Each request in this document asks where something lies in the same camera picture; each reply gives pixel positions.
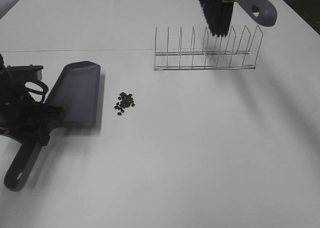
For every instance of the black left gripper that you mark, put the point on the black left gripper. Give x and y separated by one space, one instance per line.
34 123

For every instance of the purple plastic dustpan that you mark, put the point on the purple plastic dustpan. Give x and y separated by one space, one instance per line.
77 91

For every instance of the pile of coffee beans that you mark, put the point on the pile of coffee beans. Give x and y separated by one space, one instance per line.
124 101

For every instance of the purple brush with black bristles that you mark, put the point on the purple brush with black bristles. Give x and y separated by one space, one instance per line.
218 13

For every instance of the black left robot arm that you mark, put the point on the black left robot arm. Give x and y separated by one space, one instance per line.
16 95

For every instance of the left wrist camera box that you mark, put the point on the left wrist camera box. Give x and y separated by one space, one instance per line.
26 73

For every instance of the metal wire rack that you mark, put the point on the metal wire rack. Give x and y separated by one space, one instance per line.
236 51

